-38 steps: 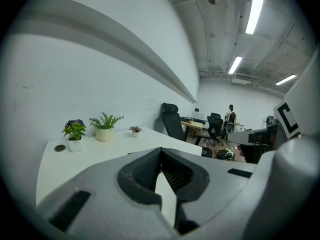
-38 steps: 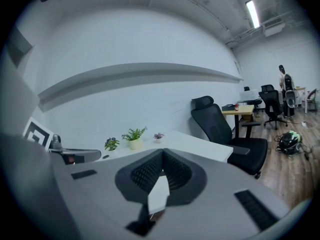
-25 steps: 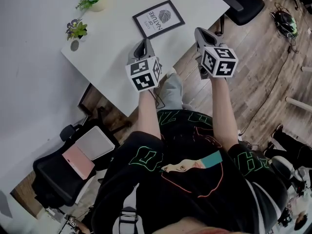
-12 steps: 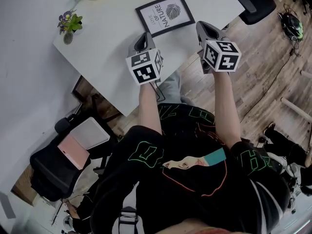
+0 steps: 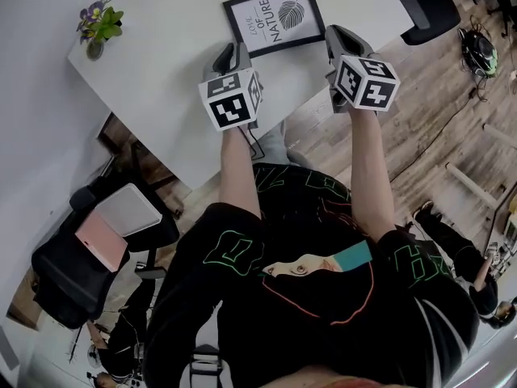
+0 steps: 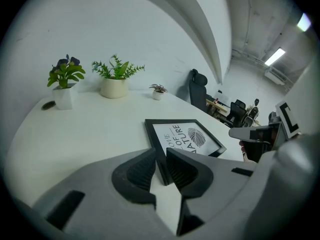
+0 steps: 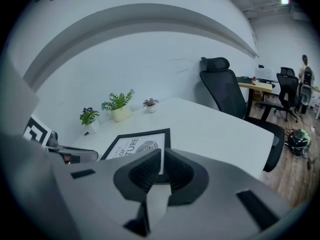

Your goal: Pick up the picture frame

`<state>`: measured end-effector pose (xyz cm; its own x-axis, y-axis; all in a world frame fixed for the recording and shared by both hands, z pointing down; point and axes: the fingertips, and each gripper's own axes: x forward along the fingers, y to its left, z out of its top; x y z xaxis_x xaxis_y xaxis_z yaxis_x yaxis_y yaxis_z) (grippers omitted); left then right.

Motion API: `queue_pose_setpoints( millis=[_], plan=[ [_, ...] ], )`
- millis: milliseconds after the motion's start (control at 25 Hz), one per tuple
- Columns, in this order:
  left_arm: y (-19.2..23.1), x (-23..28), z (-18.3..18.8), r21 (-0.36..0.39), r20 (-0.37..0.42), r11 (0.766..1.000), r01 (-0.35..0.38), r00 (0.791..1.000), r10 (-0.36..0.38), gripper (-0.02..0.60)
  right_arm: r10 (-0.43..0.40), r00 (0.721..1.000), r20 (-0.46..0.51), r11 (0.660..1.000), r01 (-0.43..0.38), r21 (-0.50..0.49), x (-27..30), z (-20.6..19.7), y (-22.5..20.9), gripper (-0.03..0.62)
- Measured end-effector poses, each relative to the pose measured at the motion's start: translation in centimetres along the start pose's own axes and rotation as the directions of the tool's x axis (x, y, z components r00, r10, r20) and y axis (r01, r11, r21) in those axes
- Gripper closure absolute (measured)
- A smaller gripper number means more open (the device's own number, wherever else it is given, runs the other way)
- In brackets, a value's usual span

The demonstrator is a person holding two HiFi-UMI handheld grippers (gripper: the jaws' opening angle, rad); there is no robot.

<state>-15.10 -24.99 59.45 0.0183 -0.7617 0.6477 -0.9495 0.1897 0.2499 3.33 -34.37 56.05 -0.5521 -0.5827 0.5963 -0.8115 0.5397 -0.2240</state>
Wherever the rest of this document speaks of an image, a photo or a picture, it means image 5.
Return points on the purple flower potted plant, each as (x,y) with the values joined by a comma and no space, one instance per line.
(101,24)

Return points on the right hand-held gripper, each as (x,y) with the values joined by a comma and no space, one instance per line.
(363,83)

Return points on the framed nature leaf print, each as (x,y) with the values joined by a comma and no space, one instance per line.
(282,18)

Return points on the black office chair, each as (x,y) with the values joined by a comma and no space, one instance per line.
(424,10)
(76,281)

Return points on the person's black printed shirt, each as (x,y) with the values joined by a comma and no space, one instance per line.
(307,305)

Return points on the white table leg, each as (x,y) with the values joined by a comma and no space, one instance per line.
(501,136)
(472,184)

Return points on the pink notebook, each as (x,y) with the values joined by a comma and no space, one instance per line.
(101,243)

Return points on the person's left forearm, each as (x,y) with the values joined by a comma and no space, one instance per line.
(238,172)

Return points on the person's grey trousers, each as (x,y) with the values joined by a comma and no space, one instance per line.
(274,142)

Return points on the white desk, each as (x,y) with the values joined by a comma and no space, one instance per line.
(169,67)

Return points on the person's right forearm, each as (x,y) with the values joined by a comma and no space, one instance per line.
(369,168)

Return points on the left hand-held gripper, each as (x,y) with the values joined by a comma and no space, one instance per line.
(232,103)

